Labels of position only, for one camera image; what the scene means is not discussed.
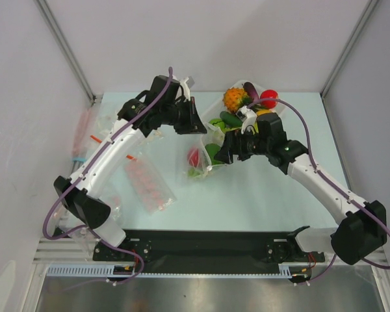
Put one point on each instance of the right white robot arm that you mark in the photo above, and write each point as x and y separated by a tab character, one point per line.
361	225

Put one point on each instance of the left aluminium frame post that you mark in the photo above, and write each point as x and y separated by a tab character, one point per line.
65	48

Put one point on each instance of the right aluminium frame post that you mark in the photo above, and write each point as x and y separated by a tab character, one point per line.
360	26

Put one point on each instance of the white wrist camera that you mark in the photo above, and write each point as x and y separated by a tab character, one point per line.
186	84
247	116

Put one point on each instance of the aluminium frame post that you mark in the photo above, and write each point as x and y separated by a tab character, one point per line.
65	48
360	26

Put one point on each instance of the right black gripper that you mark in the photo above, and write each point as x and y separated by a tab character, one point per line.
235	145

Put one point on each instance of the clear bag pink dots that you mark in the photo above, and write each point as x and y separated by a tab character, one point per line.
116	209

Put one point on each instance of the yellow toy lemon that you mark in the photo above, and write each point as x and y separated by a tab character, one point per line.
264	111

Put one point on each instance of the red toy tomato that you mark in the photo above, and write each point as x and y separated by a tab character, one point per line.
194	157

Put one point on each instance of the green toy grape bunch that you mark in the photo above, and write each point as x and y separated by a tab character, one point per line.
196	174

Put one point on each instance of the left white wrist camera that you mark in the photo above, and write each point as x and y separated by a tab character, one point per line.
186	84

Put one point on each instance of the dark green toy cucumber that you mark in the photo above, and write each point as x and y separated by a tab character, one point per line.
230	119

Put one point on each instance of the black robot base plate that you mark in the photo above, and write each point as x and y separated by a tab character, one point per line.
208	252

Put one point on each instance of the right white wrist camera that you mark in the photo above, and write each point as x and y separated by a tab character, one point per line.
247	116

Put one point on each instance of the red toy apple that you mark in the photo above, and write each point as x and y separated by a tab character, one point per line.
270	98

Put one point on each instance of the white slotted cable duct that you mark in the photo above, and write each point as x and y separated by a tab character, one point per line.
123	271

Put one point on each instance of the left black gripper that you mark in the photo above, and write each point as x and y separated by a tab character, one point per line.
194	124

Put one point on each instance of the clear white-dotted zip bag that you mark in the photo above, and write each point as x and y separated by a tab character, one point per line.
204	165

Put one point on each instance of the orange toy pineapple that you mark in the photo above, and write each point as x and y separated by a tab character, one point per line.
235	98

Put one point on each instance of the clear bag red dots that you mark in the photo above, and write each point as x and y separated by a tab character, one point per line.
151	189

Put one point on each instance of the purple toy eggplant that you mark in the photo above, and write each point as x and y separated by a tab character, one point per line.
250	89

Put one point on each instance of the green toy bell pepper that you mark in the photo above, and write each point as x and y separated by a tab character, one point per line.
212	149

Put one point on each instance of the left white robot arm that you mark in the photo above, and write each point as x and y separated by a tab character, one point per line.
80	193

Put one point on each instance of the white perforated plastic basket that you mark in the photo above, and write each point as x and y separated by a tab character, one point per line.
214	110

